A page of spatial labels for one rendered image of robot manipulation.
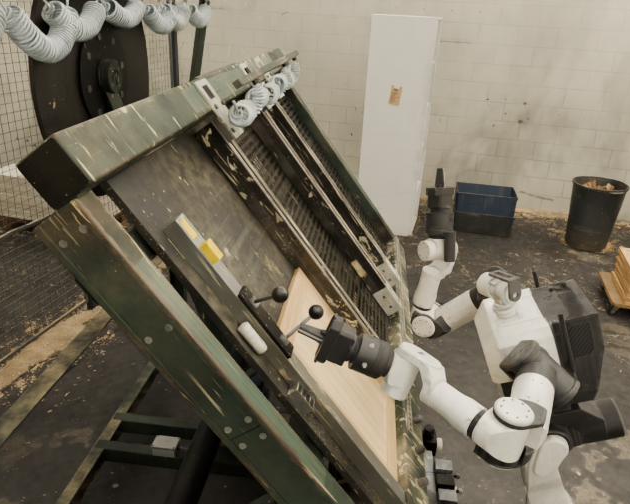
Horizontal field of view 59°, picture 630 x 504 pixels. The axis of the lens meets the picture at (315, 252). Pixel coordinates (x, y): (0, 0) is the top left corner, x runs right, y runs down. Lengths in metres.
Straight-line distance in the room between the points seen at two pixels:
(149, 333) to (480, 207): 5.14
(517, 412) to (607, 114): 5.93
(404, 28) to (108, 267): 4.59
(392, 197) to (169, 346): 4.70
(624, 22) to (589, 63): 0.48
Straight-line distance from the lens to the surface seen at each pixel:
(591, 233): 6.10
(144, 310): 1.08
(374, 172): 5.62
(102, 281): 1.09
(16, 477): 3.18
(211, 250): 1.28
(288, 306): 1.56
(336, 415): 1.46
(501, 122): 6.86
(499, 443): 1.23
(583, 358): 1.66
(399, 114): 5.47
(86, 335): 2.57
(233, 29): 7.36
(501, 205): 6.02
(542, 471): 1.89
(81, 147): 1.05
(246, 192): 1.72
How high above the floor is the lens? 2.10
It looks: 24 degrees down
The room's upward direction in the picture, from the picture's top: 3 degrees clockwise
